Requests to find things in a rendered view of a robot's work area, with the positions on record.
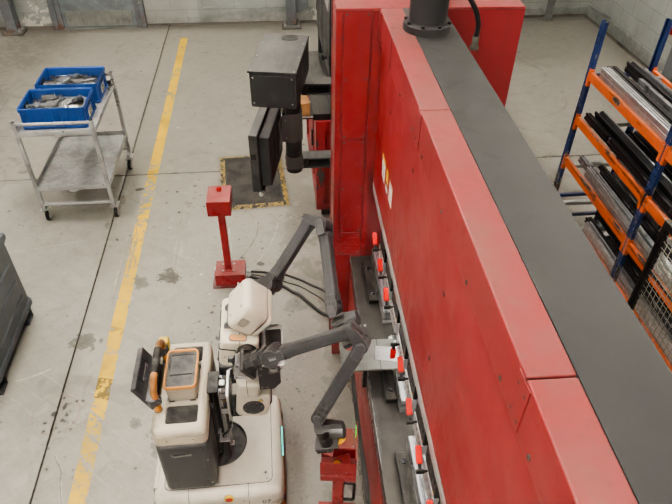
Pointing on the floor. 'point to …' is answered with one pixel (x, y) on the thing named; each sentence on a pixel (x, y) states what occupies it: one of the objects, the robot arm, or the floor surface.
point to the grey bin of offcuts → (10, 310)
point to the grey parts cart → (79, 155)
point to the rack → (619, 160)
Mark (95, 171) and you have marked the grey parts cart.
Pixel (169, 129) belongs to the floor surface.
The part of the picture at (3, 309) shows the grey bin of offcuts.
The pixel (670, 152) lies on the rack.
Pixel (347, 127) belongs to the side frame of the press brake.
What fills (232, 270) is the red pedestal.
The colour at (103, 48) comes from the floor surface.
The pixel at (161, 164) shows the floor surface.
